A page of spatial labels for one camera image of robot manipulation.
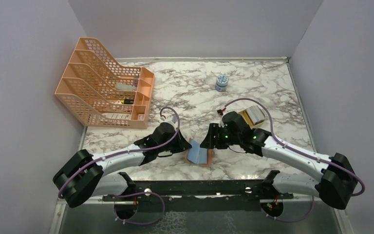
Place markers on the yellow black marker pen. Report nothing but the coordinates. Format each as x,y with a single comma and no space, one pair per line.
125,101

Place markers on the small blue white jar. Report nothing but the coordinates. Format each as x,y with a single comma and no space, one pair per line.
221,83

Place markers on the orange plastic file organizer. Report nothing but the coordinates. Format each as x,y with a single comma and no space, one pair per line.
93,80

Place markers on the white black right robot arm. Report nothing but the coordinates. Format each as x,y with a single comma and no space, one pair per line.
330,178

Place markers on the tan leather card holder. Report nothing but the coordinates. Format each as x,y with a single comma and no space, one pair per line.
199,156

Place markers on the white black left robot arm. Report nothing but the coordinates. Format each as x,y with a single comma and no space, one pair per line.
84,174

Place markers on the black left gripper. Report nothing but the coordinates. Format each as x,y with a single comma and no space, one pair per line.
182,144

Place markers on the white boxes in organizer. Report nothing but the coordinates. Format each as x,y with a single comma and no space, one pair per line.
117,116

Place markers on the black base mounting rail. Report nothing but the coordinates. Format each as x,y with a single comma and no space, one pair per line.
196,196

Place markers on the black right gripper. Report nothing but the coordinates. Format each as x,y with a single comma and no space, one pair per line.
212,142

